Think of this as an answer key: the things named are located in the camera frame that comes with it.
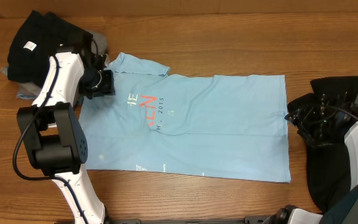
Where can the folded black garment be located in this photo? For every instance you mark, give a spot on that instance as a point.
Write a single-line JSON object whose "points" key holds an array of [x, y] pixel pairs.
{"points": [[35, 42]]}

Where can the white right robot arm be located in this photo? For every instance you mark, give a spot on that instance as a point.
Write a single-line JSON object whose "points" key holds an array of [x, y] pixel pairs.
{"points": [[345, 210]]}

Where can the light blue printed t-shirt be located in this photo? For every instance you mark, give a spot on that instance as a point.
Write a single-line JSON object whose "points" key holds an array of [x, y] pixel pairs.
{"points": [[222, 126]]}

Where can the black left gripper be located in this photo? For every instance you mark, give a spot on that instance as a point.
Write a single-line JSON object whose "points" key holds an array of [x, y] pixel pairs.
{"points": [[107, 88]]}

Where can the folded grey garment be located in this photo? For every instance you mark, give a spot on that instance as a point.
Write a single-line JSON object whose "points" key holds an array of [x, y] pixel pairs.
{"points": [[101, 42]]}

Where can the black cloth pile right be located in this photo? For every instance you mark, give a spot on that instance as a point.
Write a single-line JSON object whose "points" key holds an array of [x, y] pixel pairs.
{"points": [[327, 167]]}

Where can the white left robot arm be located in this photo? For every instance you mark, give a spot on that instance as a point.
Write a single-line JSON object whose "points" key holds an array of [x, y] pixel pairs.
{"points": [[52, 145]]}

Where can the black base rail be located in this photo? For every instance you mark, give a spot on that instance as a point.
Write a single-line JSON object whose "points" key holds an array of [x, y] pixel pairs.
{"points": [[258, 219]]}

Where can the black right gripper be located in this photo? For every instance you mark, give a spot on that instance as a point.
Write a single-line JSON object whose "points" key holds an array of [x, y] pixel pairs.
{"points": [[302, 116]]}

